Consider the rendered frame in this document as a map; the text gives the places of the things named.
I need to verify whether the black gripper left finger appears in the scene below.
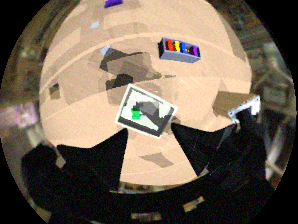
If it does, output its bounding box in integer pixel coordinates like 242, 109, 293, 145
56, 127, 129, 192

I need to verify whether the small purple block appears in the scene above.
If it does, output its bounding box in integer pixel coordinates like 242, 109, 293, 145
105, 0, 124, 7

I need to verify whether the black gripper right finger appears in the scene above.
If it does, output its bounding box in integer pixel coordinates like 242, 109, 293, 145
170, 123, 238, 177

